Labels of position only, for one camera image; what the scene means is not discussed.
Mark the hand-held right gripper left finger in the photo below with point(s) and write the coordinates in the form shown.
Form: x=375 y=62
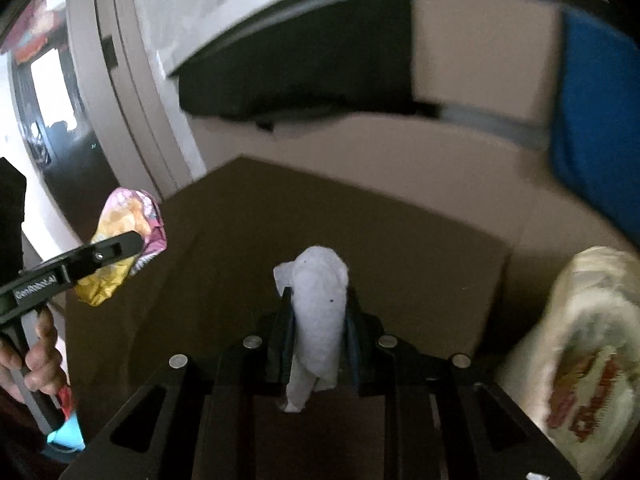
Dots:
x=286 y=330

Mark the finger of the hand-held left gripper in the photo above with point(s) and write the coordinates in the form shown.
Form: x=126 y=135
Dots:
x=110 y=250

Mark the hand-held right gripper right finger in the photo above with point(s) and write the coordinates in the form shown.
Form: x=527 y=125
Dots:
x=352 y=340

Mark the white tissue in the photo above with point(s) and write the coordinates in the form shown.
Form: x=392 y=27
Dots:
x=320 y=310

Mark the pink yellow snack packet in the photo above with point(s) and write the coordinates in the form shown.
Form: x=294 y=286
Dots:
x=135 y=210

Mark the translucent plastic bin liner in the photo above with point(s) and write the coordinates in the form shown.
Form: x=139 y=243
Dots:
x=590 y=280

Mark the person's left hand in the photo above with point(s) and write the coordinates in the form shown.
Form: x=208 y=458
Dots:
x=42 y=360

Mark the light blue plastic object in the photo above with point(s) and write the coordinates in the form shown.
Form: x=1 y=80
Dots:
x=66 y=435

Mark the black door latch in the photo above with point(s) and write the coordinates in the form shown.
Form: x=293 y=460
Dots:
x=109 y=51

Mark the red hanging decoration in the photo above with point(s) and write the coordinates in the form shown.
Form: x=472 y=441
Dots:
x=40 y=15

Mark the black hanging cloth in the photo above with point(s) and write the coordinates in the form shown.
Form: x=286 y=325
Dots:
x=300 y=75

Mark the beige kitchen cabinet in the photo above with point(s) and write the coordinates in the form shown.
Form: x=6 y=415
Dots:
x=475 y=50

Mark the blue hanging towel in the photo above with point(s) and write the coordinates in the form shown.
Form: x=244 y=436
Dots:
x=595 y=135

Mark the grey sliding door frame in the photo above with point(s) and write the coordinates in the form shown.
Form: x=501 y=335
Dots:
x=145 y=125

